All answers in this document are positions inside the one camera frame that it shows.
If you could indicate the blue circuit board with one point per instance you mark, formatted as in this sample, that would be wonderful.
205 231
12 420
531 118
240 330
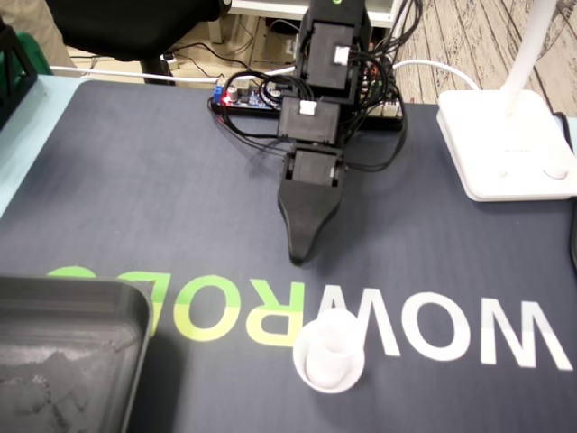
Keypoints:
252 100

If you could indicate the black plastic tray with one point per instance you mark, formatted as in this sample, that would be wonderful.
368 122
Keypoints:
54 361

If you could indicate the white desk lamp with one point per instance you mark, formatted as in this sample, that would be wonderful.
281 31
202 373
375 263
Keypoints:
496 135

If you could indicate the black office chair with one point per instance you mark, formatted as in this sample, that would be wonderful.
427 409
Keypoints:
135 22

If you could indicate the white translucent plastic cylinder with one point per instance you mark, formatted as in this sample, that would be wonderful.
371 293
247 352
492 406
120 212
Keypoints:
331 352

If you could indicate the beige trouser leg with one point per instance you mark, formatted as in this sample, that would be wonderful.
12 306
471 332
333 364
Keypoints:
31 22

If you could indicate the green plastic box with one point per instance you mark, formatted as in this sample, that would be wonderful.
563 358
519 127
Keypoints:
38 56

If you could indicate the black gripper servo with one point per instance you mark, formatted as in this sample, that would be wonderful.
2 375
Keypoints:
313 166

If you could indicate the dark grey WOWROBO mat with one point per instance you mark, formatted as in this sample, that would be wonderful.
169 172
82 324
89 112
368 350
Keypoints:
135 180

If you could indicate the white shelf unit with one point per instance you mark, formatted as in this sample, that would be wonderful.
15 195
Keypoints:
270 8

